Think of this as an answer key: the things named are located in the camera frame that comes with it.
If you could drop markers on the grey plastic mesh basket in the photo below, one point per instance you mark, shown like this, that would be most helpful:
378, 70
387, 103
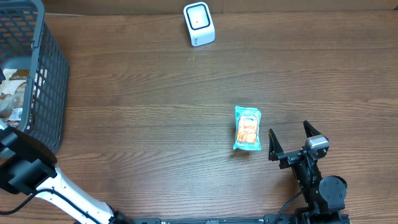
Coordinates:
27, 44

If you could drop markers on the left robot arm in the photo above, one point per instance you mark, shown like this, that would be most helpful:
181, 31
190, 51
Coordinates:
33, 171

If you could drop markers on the teal tissue pack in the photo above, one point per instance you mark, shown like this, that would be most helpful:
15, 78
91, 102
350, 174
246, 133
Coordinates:
247, 129

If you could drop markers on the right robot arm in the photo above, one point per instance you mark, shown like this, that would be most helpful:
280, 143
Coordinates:
320, 199

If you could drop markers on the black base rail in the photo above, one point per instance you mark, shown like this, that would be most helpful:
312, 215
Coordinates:
211, 221

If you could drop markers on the white barcode scanner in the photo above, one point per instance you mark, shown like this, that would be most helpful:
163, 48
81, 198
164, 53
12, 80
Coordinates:
199, 23

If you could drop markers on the brown snack pouch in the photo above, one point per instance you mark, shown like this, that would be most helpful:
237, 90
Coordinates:
12, 95

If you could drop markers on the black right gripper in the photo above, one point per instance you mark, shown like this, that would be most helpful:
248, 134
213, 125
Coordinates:
276, 152

